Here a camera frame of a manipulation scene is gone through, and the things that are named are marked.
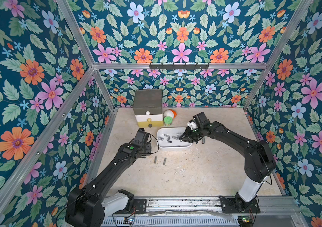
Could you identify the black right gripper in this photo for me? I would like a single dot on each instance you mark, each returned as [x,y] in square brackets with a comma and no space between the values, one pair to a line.
[193,135]

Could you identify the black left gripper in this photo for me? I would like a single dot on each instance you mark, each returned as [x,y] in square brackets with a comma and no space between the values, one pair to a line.
[148,149]

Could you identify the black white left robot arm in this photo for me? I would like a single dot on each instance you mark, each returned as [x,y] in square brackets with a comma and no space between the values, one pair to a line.
[89,206]

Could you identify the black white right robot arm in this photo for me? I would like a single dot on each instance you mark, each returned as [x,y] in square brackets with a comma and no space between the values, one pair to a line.
[258,158]

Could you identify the white plastic storage tray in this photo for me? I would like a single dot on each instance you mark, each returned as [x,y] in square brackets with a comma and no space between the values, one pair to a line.
[176,145]

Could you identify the grey white yellow drawer box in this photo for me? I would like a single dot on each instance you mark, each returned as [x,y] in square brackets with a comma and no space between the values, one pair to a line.
[148,108]

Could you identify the sockets pile in tray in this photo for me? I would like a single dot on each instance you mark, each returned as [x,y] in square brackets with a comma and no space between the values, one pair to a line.
[169,138]

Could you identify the white orange ball toy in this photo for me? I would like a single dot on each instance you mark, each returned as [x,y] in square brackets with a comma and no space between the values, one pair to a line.
[171,113]

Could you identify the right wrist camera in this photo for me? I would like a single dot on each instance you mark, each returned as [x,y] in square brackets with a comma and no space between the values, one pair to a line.
[192,125]

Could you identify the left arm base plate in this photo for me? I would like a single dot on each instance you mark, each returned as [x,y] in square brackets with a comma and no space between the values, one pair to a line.
[136,206]

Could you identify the aluminium front rail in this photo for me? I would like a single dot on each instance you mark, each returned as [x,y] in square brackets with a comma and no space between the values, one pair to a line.
[275,211]

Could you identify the black wall hook rail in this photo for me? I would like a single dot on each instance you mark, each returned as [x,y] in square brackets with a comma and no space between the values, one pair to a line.
[178,66]

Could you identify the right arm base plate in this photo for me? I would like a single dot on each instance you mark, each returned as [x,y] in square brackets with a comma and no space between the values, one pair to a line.
[237,205]

